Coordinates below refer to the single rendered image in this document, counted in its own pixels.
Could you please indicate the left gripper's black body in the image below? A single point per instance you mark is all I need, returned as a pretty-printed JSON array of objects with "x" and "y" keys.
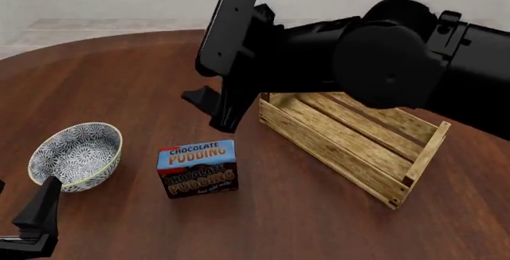
[{"x": 34, "y": 243}]

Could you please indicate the blue-white patterned bowl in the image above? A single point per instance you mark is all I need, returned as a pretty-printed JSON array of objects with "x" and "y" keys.
[{"x": 75, "y": 158}]

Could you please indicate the wooden slat tray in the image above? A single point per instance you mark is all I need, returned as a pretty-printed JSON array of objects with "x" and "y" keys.
[{"x": 350, "y": 140}]

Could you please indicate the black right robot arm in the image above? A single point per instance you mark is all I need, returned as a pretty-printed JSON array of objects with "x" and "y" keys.
[{"x": 390, "y": 62}]

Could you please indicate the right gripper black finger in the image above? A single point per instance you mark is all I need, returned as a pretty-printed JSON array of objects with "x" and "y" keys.
[
  {"x": 203, "y": 98},
  {"x": 231, "y": 107}
]

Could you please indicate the chocolate pudding box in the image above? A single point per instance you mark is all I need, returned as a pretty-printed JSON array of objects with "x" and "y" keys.
[{"x": 197, "y": 170}]

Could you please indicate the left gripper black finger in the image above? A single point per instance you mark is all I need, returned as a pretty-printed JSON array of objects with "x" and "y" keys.
[
  {"x": 40, "y": 206},
  {"x": 1, "y": 187}
]

